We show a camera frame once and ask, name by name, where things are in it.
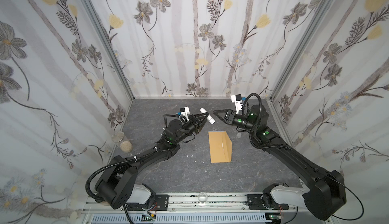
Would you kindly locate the aluminium corner frame post left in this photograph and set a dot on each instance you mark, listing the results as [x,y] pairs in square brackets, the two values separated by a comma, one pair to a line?
[103,37]

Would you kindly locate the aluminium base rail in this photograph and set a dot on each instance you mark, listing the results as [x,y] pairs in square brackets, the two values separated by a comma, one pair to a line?
[206,204]

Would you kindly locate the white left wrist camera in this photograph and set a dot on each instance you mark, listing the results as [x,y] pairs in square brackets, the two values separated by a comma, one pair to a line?
[183,114]

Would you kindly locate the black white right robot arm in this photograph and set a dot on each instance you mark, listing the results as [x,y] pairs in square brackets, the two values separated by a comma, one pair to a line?
[323,193]

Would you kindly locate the beige round ball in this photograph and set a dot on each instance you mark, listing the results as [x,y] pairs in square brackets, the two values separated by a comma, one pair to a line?
[126,146]

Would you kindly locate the clear glass jar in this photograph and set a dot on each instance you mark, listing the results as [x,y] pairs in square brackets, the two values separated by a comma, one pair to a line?
[118,137]

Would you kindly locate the aluminium corner frame post right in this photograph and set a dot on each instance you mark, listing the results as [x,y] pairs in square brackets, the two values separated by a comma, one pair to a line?
[308,34]

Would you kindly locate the aluminium corner frame post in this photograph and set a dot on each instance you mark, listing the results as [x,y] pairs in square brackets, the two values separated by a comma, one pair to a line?
[308,34]
[103,37]

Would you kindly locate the white vented cable duct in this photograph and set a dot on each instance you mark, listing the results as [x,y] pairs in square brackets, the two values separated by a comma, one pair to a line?
[201,218]

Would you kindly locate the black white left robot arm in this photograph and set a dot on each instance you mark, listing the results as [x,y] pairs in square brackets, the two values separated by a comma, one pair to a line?
[115,183]

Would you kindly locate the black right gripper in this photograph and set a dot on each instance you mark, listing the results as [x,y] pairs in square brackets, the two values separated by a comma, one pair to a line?
[232,118]

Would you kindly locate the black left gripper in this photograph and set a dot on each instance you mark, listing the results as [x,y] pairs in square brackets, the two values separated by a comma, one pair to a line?
[196,124]

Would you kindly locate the clear glass dome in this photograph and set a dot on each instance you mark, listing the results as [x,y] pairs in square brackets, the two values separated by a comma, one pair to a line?
[203,197]

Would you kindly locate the tan paper envelope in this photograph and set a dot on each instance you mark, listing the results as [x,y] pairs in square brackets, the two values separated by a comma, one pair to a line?
[220,147]

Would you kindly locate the white glue stick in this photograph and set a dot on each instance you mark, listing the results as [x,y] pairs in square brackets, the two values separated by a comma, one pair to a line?
[209,117]

